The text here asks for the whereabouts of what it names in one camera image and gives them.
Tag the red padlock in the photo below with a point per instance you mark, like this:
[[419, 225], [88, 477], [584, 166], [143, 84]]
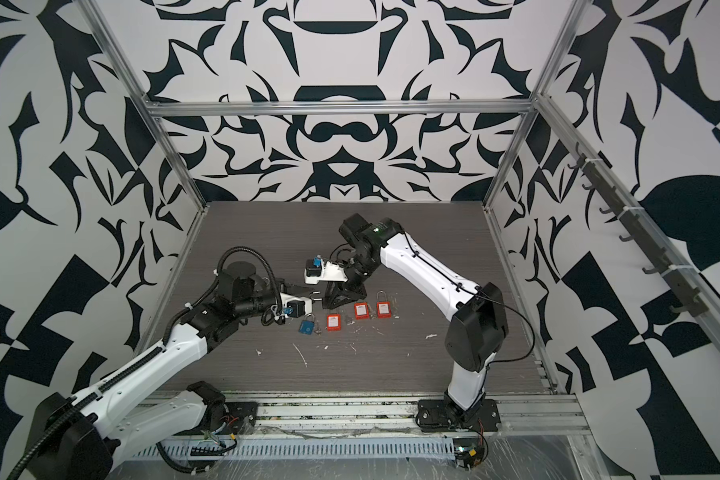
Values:
[[361, 309], [383, 305], [333, 322]]

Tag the white slotted cable duct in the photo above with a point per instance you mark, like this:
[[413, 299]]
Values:
[[258, 449]]

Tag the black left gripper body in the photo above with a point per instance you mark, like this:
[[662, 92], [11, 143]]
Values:
[[271, 310]]

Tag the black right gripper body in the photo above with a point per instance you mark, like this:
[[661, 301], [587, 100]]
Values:
[[352, 289]]

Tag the blue padlock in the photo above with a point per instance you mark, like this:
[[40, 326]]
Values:
[[309, 325]]

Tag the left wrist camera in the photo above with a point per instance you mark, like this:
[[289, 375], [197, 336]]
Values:
[[296, 307]]

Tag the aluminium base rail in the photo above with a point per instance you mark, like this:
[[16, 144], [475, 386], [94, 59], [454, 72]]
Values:
[[333, 414]]

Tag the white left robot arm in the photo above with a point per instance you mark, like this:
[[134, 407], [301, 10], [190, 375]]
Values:
[[88, 434]]

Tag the black hook rack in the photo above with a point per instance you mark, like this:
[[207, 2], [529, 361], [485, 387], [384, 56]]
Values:
[[642, 230]]

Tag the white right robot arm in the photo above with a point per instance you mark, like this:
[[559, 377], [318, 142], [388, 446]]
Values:
[[476, 314]]

